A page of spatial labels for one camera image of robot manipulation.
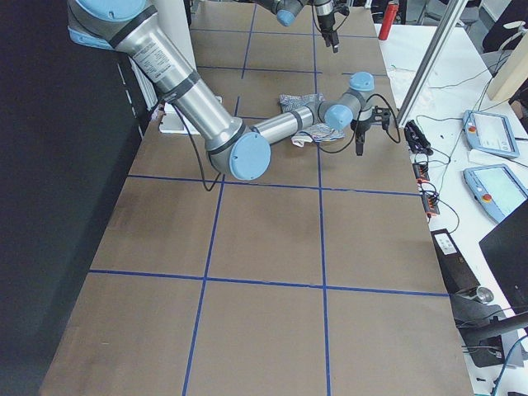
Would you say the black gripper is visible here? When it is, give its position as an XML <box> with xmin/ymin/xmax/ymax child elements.
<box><xmin>351</xmin><ymin>106</ymin><xmax>390</xmax><ymax>156</ymax></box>
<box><xmin>317</xmin><ymin>12</ymin><xmax>339</xmax><ymax>54</ymax></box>

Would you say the navy white striped polo shirt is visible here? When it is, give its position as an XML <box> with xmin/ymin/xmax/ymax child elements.
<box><xmin>278</xmin><ymin>92</ymin><xmax>347</xmax><ymax>148</ymax></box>

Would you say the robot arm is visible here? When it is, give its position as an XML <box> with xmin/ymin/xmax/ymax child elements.
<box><xmin>67</xmin><ymin>1</ymin><xmax>391</xmax><ymax>181</ymax></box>
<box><xmin>250</xmin><ymin>0</ymin><xmax>350</xmax><ymax>54</ymax></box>

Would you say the red cylinder bottle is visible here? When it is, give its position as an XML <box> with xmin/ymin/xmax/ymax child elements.
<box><xmin>378</xmin><ymin>0</ymin><xmax>399</xmax><ymax>40</ymax></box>

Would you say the black power strip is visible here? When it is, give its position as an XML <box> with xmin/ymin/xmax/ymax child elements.
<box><xmin>403</xmin><ymin>119</ymin><xmax>442</xmax><ymax>222</ymax></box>

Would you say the upper teach pendant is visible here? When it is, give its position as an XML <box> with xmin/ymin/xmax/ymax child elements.
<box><xmin>463</xmin><ymin>110</ymin><xmax>520</xmax><ymax>158</ymax></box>

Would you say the teach pendant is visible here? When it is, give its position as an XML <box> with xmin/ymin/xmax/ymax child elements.
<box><xmin>463</xmin><ymin>164</ymin><xmax>527</xmax><ymax>223</ymax></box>
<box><xmin>463</xmin><ymin>110</ymin><xmax>520</xmax><ymax>158</ymax></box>

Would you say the lower teach pendant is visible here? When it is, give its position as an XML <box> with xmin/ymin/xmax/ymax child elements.
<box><xmin>463</xmin><ymin>164</ymin><xmax>527</xmax><ymax>223</ymax></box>

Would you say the black box with label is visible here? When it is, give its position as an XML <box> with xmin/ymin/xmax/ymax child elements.
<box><xmin>431</xmin><ymin>229</ymin><xmax>480</xmax><ymax>295</ymax></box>

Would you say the black monitor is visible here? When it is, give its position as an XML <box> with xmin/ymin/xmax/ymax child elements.
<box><xmin>450</xmin><ymin>203</ymin><xmax>527</xmax><ymax>368</ymax></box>

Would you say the aluminium frame post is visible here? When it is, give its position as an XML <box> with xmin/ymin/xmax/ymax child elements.
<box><xmin>396</xmin><ymin>0</ymin><xmax>468</xmax><ymax>127</ymax></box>

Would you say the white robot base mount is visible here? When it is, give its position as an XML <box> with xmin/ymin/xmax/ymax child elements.
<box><xmin>158</xmin><ymin>0</ymin><xmax>224</xmax><ymax>135</ymax></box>

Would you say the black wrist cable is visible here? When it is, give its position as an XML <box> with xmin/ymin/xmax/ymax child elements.
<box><xmin>172</xmin><ymin>93</ymin><xmax>402</xmax><ymax>193</ymax></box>

